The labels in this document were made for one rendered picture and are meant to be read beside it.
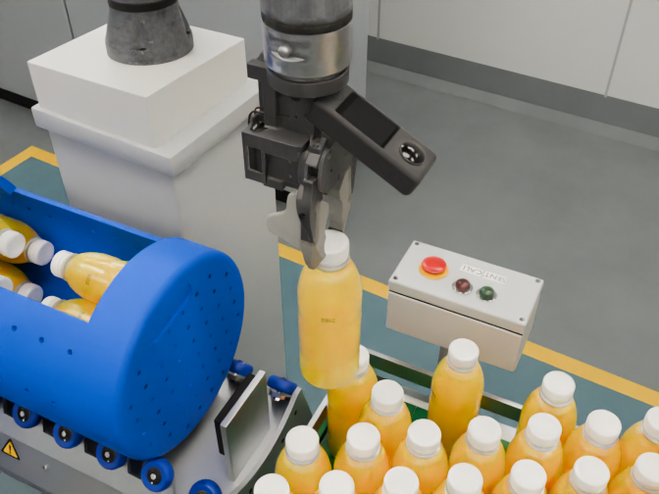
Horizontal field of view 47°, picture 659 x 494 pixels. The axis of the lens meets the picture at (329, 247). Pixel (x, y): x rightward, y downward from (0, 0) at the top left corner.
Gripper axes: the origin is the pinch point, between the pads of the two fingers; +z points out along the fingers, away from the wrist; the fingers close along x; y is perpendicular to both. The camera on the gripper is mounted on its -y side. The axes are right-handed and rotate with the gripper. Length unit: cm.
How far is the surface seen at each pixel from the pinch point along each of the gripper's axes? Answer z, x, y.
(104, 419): 21.9, 16.4, 20.9
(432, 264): 22.5, -26.3, -3.7
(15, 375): 21.5, 16.3, 34.5
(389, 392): 23.7, -3.3, -6.7
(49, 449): 42, 14, 37
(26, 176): 135, -122, 201
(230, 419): 28.4, 6.0, 10.8
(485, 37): 107, -275, 54
